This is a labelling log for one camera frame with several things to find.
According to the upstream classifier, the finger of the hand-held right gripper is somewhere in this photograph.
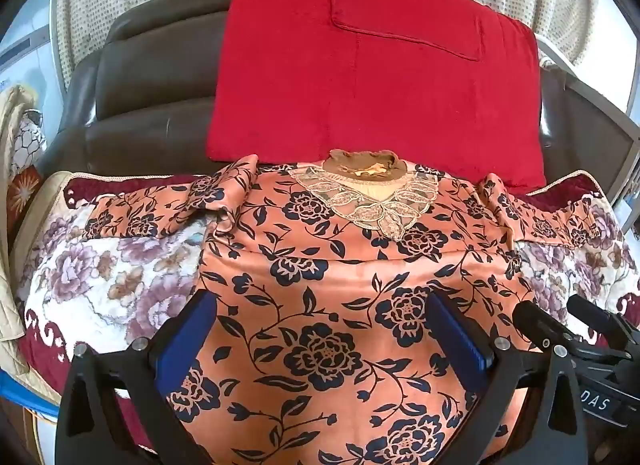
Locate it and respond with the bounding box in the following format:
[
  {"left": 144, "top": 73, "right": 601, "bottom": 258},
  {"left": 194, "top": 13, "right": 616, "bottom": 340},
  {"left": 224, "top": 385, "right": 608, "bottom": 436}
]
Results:
[
  {"left": 512, "top": 301, "right": 608, "bottom": 377},
  {"left": 567, "top": 295, "right": 633, "bottom": 348}
]

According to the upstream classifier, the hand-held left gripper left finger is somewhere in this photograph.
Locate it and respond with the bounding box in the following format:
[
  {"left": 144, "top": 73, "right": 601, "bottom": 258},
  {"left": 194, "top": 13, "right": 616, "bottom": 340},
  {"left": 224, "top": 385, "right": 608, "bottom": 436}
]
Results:
[{"left": 55, "top": 289, "right": 218, "bottom": 465}]

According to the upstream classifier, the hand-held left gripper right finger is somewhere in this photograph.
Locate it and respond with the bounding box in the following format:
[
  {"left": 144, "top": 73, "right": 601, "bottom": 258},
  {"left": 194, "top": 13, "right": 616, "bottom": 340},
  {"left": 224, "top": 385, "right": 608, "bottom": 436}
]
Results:
[{"left": 427, "top": 290, "right": 589, "bottom": 465}]

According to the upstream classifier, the orange floral blouse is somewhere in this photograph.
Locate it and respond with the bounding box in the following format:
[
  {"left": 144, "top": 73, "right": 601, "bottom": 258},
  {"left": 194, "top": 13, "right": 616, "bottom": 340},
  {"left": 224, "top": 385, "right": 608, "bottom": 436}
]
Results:
[{"left": 85, "top": 149, "right": 617, "bottom": 465}]

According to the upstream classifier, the floral plush blanket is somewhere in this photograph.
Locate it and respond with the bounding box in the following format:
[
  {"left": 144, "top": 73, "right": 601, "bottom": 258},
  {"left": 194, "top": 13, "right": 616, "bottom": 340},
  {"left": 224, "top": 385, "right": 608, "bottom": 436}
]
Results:
[{"left": 10, "top": 170, "right": 640, "bottom": 452}]

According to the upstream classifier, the blue cloth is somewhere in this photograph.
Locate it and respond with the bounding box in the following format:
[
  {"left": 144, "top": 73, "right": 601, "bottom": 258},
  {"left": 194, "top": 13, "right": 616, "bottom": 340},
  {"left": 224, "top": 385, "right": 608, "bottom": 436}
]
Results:
[{"left": 0, "top": 369, "right": 62, "bottom": 420}]

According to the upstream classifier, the orange patterned cloth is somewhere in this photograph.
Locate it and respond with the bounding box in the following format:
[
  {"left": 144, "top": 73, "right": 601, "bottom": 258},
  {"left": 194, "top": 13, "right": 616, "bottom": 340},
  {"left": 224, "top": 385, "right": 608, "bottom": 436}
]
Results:
[{"left": 7, "top": 162, "right": 47, "bottom": 238}]

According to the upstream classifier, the dark leather sofa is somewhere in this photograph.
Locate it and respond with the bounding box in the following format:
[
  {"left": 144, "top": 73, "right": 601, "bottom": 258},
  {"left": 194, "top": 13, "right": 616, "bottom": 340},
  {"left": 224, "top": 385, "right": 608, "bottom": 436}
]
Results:
[{"left": 37, "top": 7, "right": 640, "bottom": 186}]

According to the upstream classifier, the red blanket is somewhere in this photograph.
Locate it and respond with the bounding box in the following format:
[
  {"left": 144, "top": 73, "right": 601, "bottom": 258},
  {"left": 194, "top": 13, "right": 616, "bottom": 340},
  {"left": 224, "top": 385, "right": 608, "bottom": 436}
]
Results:
[{"left": 206, "top": 0, "right": 547, "bottom": 192}]

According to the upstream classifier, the window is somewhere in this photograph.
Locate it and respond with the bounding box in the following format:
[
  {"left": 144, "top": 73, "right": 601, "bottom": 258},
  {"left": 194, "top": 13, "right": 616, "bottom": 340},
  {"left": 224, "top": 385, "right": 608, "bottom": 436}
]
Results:
[{"left": 0, "top": 0, "right": 67, "bottom": 93}]

